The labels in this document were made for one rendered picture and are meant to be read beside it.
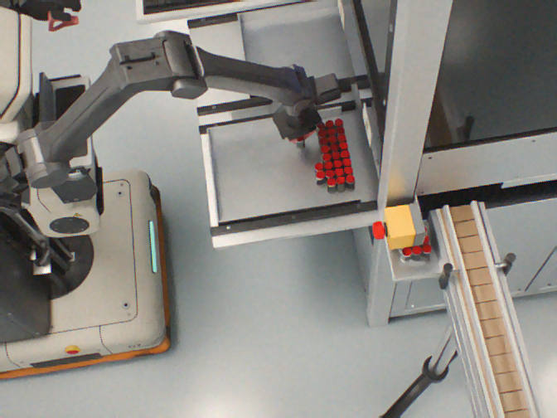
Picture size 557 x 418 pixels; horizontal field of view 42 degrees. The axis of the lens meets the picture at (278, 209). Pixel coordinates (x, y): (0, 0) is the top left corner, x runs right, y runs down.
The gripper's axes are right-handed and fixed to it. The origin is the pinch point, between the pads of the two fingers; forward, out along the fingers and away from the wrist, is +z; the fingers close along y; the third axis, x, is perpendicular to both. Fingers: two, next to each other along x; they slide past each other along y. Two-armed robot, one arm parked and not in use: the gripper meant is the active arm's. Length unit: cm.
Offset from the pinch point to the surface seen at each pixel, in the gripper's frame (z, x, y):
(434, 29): -67, -28, 12
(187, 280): 93, 14, -42
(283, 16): 4.5, 39.1, 12.6
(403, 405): 82, -58, 7
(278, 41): 4.5, 31.8, 8.0
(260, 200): 4.3, -9.5, -14.4
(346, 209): 2.1, -21.3, 2.9
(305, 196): 4.1, -13.1, -4.2
